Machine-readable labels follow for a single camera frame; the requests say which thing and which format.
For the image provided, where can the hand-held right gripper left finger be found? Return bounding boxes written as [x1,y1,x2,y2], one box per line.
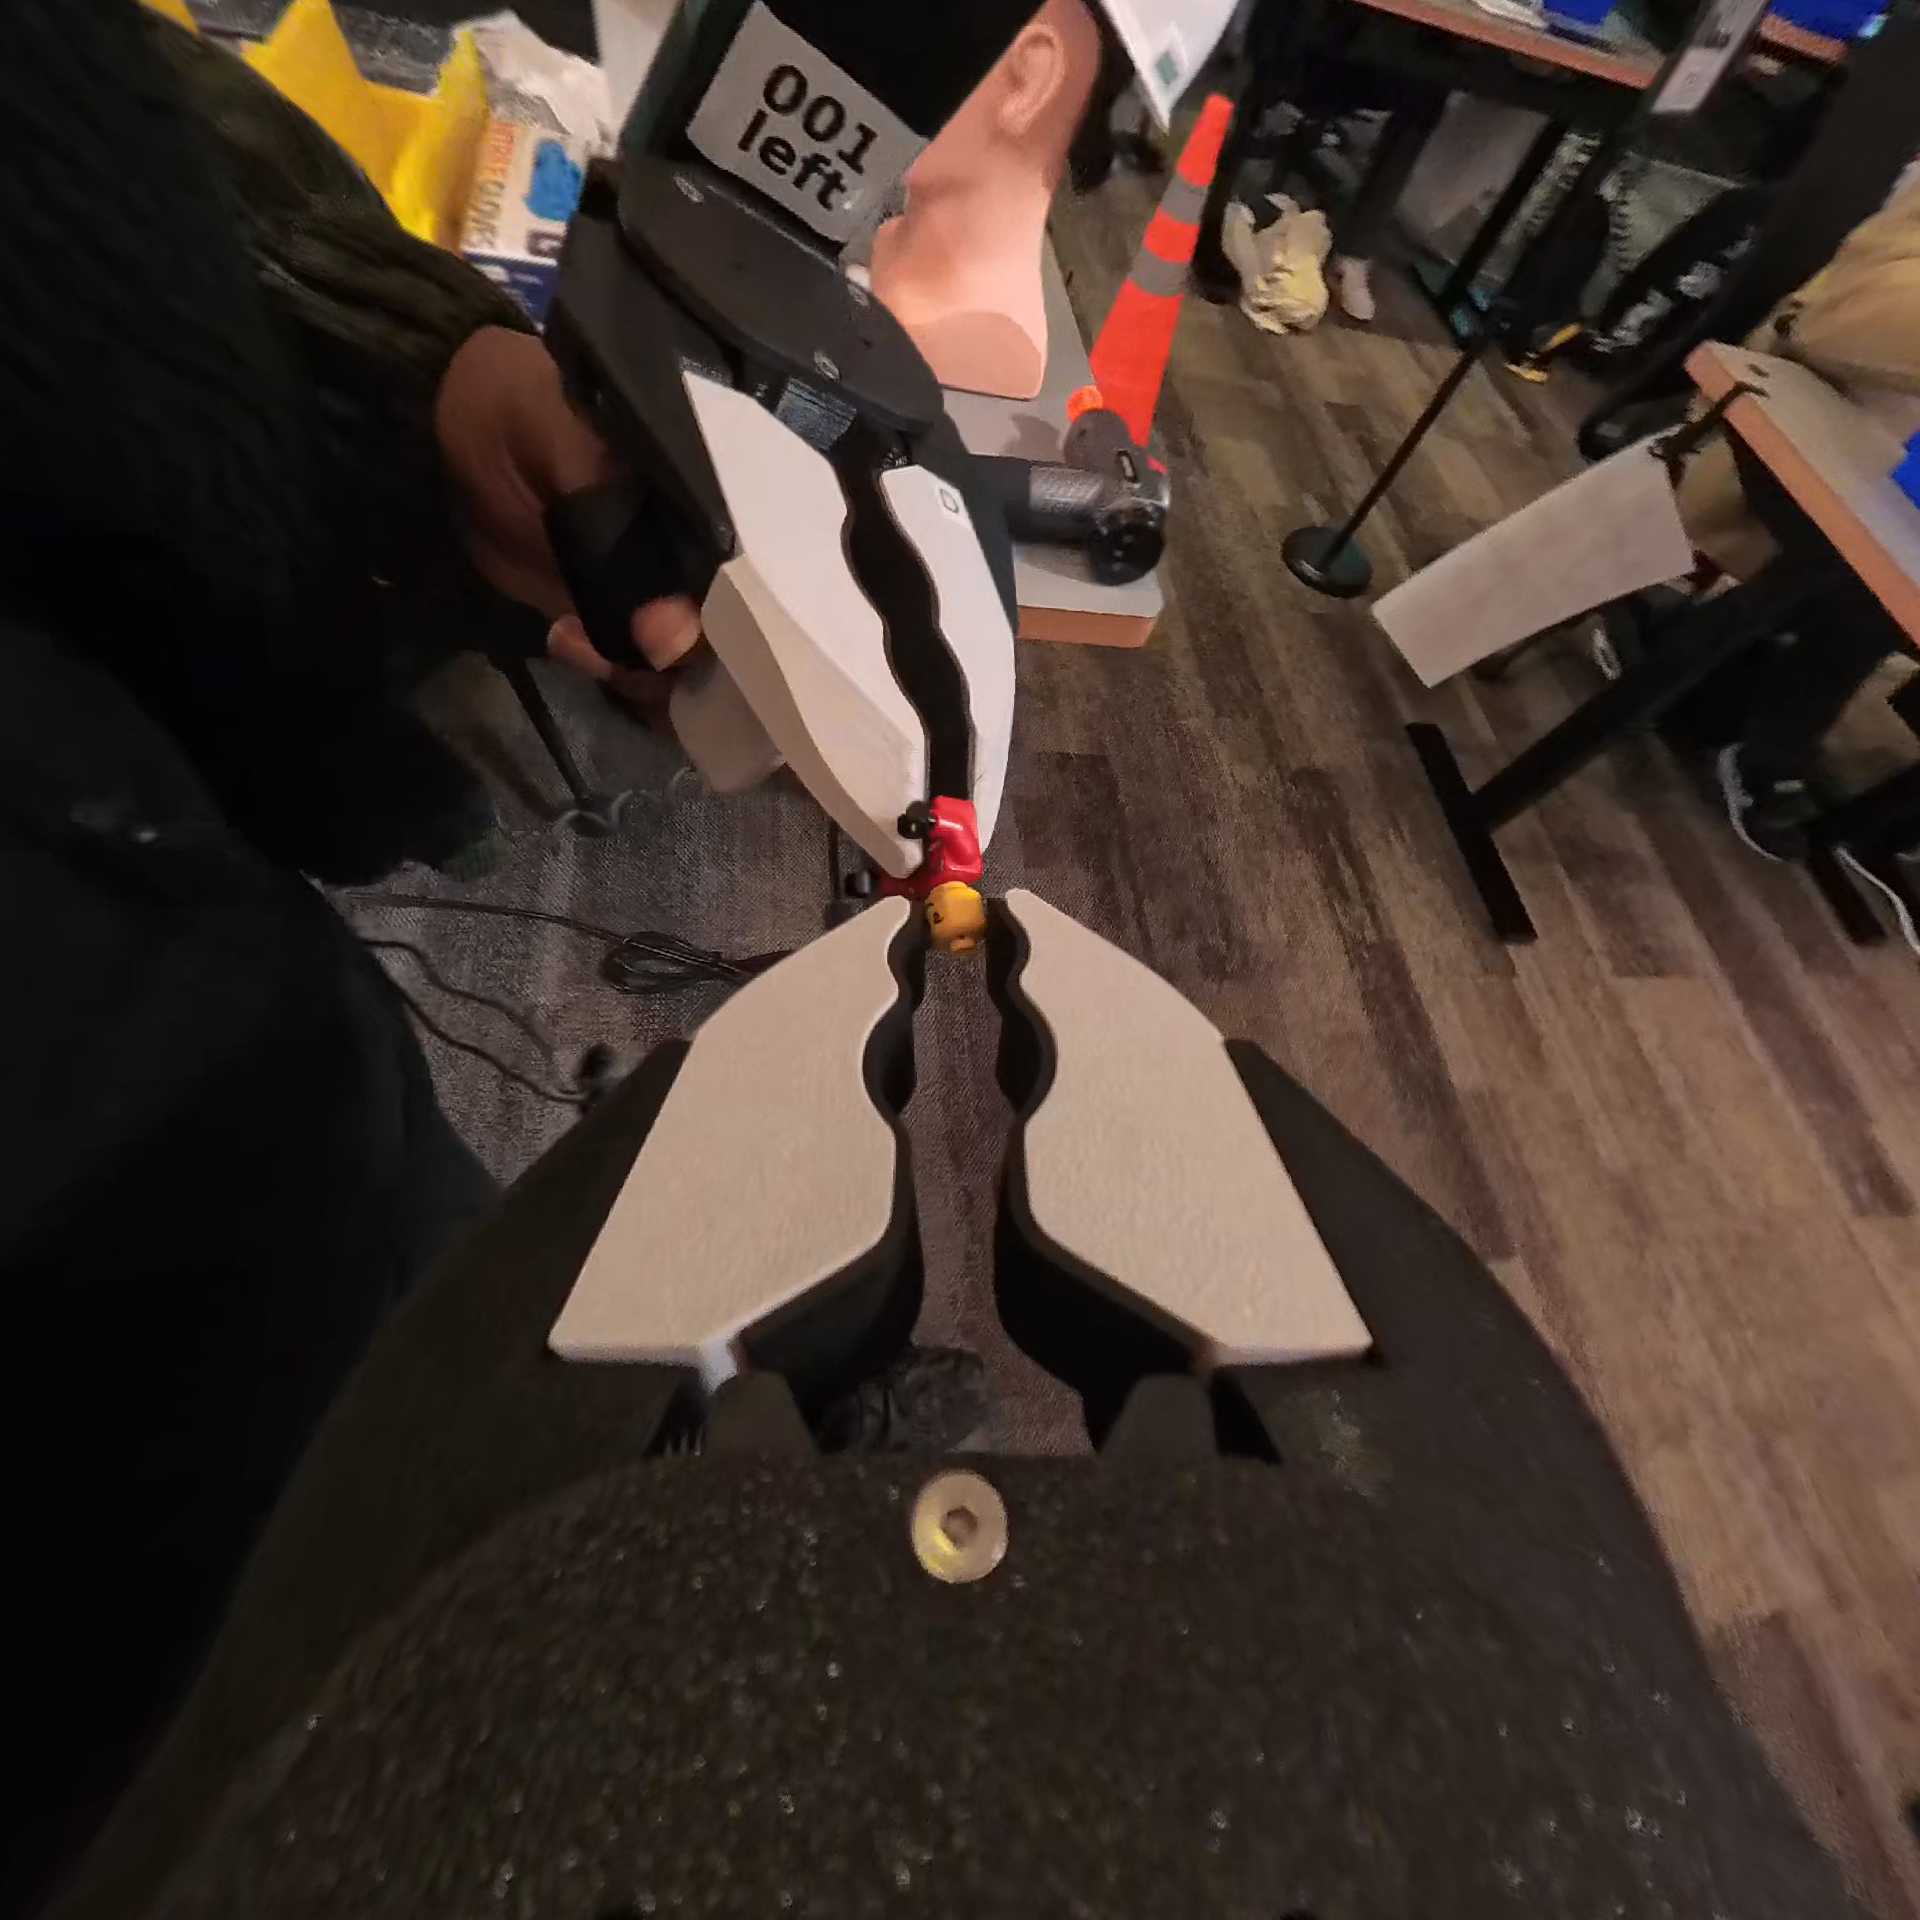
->
[549,891,921,1406]

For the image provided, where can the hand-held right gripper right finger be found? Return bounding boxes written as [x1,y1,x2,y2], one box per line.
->
[992,889,1378,1446]

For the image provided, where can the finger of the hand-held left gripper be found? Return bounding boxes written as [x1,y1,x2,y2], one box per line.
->
[847,449,1026,828]
[665,369,932,882]

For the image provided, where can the red minifigure torso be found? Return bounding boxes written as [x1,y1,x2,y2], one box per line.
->
[893,795,987,889]

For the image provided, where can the person's left forearm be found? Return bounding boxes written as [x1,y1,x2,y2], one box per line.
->
[0,0,531,889]

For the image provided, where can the grey wood-edged background desk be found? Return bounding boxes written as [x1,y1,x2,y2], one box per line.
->
[1350,0,1852,94]
[1411,341,1920,945]

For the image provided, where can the person's left hand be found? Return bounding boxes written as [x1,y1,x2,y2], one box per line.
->
[433,319,707,724]

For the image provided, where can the small grey wood-edged table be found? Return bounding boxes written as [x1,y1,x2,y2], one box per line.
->
[833,223,1168,905]

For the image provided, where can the black grey power tool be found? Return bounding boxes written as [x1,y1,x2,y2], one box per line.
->
[1002,386,1179,588]

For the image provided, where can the blue white glove box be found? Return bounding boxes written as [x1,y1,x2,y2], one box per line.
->
[445,127,589,323]

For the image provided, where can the person's black shoe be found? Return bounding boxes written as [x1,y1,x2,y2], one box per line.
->
[816,1342,997,1453]

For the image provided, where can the pink mannequin head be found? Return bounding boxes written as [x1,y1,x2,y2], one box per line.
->
[868,0,1127,400]

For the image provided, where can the yellow plastic bag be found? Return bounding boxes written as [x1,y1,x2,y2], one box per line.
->
[143,0,499,248]

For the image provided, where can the orange traffic cone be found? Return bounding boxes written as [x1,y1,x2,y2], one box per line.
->
[1084,90,1234,454]

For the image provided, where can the white crumpled bag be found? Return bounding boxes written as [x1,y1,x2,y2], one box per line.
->
[1217,192,1336,336]

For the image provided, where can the white printed paper sheet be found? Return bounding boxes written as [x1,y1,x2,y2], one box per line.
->
[1102,0,1249,134]

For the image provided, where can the person's black clothing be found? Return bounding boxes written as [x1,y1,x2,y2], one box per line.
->
[0,629,505,1920]

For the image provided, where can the white hanging cloth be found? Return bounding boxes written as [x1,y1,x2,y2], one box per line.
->
[1368,448,1710,689]

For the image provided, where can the black floor cable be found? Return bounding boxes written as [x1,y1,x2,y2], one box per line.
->
[343,889,789,1115]

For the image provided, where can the black stanchion post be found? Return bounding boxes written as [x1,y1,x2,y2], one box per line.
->
[1278,319,1517,602]

